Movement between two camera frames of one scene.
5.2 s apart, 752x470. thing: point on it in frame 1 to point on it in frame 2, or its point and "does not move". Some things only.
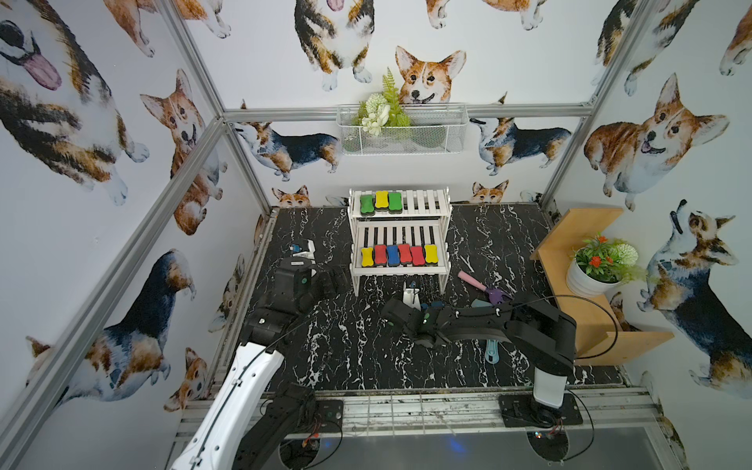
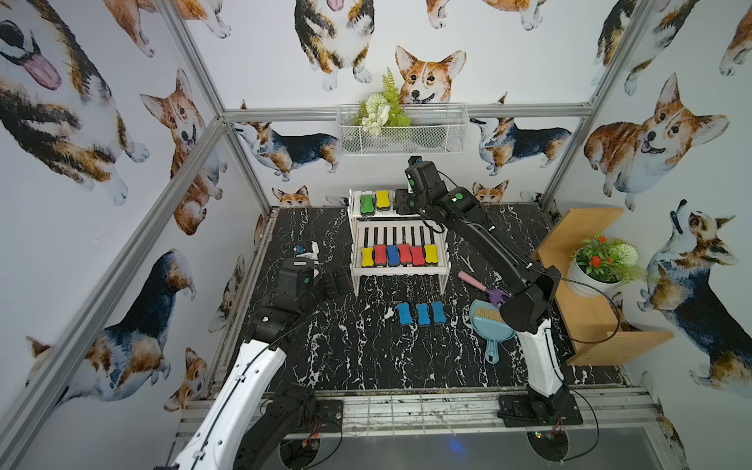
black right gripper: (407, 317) to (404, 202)
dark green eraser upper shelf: (367, 205) does not move
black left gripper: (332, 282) does not move
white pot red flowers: (601, 264) does not move
